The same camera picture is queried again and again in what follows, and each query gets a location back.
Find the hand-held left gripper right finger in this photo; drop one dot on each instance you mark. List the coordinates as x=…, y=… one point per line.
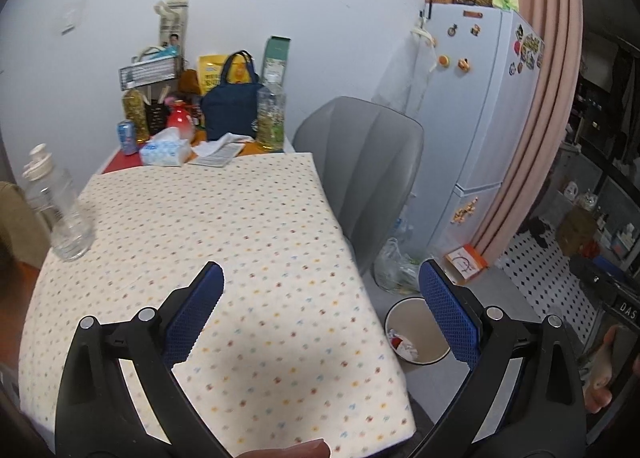
x=450, y=318

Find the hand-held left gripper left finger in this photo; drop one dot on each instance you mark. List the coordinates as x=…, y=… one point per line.
x=195, y=318

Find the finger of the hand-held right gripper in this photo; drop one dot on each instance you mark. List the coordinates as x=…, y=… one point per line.
x=595, y=279

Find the white trash bin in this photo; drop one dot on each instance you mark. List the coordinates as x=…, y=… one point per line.
x=430, y=328

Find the red wrapper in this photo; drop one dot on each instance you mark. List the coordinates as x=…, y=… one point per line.
x=396, y=342

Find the person's right hand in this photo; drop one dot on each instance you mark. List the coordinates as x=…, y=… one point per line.
x=607, y=368

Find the person's left hand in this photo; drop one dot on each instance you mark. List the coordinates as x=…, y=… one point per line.
x=290, y=449

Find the cardboard box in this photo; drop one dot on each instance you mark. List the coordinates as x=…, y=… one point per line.
x=576, y=230

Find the orange white box on floor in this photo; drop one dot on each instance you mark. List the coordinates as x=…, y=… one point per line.
x=466, y=263

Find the clear plastic floor bag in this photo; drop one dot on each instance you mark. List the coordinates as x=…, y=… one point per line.
x=397, y=265

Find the dotted cream tablecloth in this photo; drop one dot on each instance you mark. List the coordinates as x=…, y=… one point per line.
x=225, y=238

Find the orange figure fridge magnet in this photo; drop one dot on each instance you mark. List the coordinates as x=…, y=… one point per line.
x=465, y=210

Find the dark shelf unit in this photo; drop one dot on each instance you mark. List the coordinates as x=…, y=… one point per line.
x=610, y=138

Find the printed leaflet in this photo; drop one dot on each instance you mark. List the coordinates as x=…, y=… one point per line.
x=215, y=157

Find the clear glass pump bottle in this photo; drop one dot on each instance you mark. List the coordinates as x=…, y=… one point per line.
x=62, y=218

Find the blue white tissue box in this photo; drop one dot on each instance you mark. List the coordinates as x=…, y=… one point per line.
x=165, y=151

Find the grey chair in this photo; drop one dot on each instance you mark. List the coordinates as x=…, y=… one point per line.
x=365, y=168

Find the red table mat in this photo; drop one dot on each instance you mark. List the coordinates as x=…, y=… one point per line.
x=117, y=162

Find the white crumpled cloth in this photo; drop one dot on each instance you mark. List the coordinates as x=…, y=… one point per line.
x=220, y=143

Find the white refrigerator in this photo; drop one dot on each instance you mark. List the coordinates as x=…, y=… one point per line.
x=480, y=138

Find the pink curtain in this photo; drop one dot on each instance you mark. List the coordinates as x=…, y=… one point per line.
x=540, y=103

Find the blue soda can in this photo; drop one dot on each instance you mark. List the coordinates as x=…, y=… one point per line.
x=127, y=138

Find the red bottle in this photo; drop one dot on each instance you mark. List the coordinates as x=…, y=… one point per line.
x=180, y=122

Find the brown chair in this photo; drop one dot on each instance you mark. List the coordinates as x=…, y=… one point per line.
x=20, y=223

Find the black chopstick holder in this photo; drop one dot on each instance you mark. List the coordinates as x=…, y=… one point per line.
x=156, y=116

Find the small oil bottle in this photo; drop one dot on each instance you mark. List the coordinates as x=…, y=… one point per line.
x=136, y=116

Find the navy tote bag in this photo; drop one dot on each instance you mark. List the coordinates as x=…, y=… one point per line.
x=232, y=108

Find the large oil bottle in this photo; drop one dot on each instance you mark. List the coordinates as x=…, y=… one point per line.
x=271, y=118

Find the brown plush item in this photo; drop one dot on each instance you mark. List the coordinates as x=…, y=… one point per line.
x=189, y=82

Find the cluster of sticker magnets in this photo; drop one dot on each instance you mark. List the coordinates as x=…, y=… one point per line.
x=529, y=49

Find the yellow package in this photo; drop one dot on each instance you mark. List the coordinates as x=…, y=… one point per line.
x=211, y=72

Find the white hanging plastic bag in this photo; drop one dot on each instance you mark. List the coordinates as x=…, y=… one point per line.
x=407, y=73

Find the yellow character fridge magnet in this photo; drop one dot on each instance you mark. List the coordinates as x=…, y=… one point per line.
x=464, y=64

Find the orange round fridge magnet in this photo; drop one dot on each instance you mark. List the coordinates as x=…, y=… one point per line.
x=443, y=60

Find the blue white mask box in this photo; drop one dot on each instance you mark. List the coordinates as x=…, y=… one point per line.
x=161, y=53

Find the green carton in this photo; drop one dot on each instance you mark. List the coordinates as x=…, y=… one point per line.
x=276, y=58

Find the brown rectangular fridge magnet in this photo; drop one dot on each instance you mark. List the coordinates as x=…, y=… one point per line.
x=472, y=14

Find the printed paper bag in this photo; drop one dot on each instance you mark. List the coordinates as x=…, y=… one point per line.
x=173, y=18

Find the white wall socket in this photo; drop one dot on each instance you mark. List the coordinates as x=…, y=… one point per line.
x=70, y=21

